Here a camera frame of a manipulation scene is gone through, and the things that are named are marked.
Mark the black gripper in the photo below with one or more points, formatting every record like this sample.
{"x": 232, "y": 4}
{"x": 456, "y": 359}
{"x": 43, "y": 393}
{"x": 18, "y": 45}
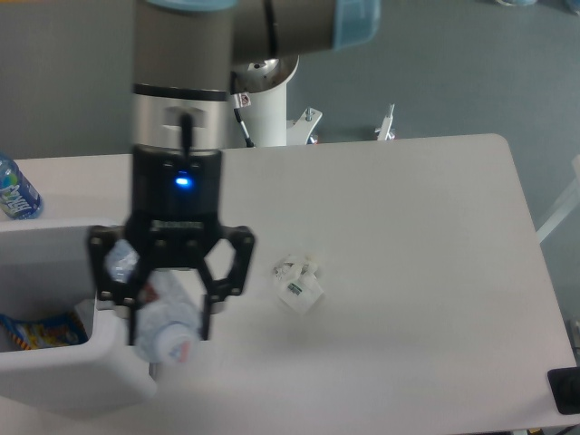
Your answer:
{"x": 173, "y": 224}

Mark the clear plastic water bottle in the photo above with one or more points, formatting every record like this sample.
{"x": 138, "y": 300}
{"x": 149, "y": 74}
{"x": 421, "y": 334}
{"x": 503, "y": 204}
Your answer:
{"x": 168, "y": 324}

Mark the white plastic wrapper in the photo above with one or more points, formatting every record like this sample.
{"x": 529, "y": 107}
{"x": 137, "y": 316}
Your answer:
{"x": 296, "y": 283}

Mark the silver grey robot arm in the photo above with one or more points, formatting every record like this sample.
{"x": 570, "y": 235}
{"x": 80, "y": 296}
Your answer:
{"x": 184, "y": 54}

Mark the white trash can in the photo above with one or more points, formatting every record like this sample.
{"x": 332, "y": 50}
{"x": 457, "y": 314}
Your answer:
{"x": 45, "y": 271}

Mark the colourful snack wrapper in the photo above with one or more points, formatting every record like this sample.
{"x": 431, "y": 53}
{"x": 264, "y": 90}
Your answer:
{"x": 56, "y": 331}

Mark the blue labelled drink bottle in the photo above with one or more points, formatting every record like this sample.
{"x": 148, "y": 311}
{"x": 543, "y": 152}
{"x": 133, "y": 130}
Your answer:
{"x": 19, "y": 198}

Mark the black device at table edge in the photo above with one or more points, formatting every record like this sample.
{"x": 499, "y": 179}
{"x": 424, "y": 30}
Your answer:
{"x": 564, "y": 384}

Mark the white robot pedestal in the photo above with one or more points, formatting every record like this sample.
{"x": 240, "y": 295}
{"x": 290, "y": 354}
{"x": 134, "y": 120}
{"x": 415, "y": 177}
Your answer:
{"x": 259, "y": 100}

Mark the white frame leg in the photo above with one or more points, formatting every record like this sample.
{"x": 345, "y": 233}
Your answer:
{"x": 563, "y": 206}

